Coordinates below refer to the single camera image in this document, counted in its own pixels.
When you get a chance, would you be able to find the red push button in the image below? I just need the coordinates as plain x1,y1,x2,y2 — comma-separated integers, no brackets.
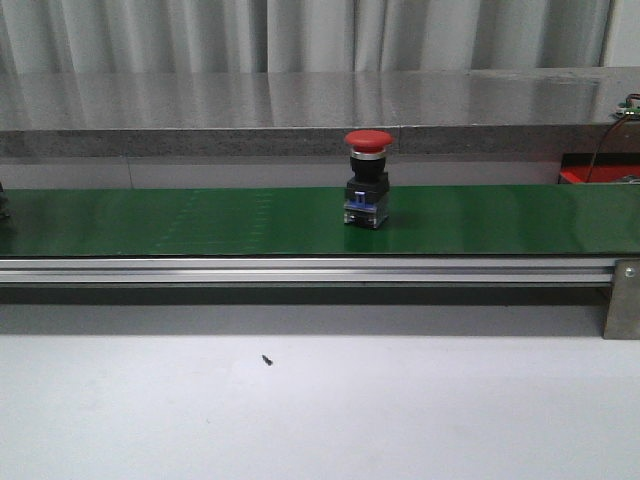
0,184,10,221
344,129,393,229

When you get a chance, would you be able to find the grey stone counter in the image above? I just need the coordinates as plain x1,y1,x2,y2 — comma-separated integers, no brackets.
1,67,639,157

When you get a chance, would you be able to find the green conveyor belt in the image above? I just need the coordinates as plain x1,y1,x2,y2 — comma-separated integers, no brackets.
1,184,639,257

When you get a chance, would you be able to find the small green circuit board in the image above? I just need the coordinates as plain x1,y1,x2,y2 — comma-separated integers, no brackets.
613,98,640,120

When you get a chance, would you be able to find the grey pleated curtain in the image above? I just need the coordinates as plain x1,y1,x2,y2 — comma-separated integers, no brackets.
1,1,614,74

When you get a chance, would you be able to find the thin red-brown wire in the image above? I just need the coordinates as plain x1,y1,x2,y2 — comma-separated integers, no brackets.
584,94,640,185

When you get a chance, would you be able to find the aluminium conveyor side rail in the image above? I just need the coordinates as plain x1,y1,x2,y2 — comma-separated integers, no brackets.
1,256,617,284

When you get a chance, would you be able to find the metal conveyor support bracket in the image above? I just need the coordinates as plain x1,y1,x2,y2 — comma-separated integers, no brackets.
603,259,640,340

